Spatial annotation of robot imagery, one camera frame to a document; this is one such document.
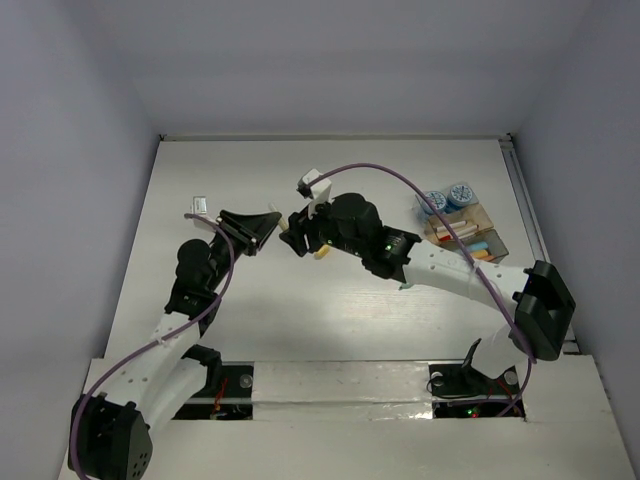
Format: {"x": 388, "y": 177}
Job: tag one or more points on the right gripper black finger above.
{"x": 301, "y": 221}
{"x": 297, "y": 240}

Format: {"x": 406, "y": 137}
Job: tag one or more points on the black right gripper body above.
{"x": 327, "y": 230}

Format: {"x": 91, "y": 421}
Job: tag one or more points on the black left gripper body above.
{"x": 220, "y": 251}

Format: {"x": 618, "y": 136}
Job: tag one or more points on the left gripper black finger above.
{"x": 243, "y": 225}
{"x": 259, "y": 238}

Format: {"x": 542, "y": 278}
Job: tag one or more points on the yellow highlighter cap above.
{"x": 322, "y": 252}

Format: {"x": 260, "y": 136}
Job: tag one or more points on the yellow highlighter pen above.
{"x": 282, "y": 222}

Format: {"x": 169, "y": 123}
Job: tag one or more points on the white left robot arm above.
{"x": 114, "y": 423}

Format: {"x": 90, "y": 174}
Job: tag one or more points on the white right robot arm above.
{"x": 490, "y": 284}

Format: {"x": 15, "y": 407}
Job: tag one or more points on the compartmented organizer tray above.
{"x": 472, "y": 225}

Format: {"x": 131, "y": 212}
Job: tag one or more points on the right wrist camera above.
{"x": 316, "y": 188}

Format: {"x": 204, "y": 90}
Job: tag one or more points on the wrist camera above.
{"x": 200, "y": 207}
{"x": 316, "y": 188}

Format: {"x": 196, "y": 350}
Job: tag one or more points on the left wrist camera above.
{"x": 200, "y": 207}

